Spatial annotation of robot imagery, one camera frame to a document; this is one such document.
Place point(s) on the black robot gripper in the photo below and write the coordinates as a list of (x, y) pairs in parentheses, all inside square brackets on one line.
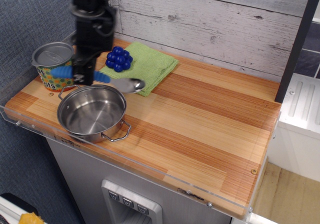
[(94, 35)]

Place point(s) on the blue handled metal spoon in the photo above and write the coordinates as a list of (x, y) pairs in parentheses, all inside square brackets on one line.
[(124, 85)]

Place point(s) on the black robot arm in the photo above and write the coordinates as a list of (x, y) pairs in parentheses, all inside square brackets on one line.
[(89, 5)]

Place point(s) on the stainless steel pot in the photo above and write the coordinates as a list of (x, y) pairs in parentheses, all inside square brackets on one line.
[(94, 113)]

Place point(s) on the blue toy grape cluster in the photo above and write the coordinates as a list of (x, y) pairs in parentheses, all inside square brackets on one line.
[(119, 59)]

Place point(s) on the polka dot tin can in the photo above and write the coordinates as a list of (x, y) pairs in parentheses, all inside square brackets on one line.
[(50, 56)]

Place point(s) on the green folded cloth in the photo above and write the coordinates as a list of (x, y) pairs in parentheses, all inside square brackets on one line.
[(148, 65)]

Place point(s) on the clear acrylic edge guard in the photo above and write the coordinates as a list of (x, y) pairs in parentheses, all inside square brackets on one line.
[(211, 158)]

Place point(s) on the grey toy fridge cabinet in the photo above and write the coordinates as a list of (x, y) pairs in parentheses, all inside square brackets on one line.
[(84, 173)]

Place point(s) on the silver dispenser panel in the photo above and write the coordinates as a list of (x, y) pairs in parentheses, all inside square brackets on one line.
[(127, 207)]

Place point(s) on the yellow black object corner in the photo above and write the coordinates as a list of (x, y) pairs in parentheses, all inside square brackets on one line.
[(14, 210)]

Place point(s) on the white toy sink unit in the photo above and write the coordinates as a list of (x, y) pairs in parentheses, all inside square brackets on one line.
[(295, 145)]

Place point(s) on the dark right vertical post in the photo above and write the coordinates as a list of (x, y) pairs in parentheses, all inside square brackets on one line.
[(299, 41)]

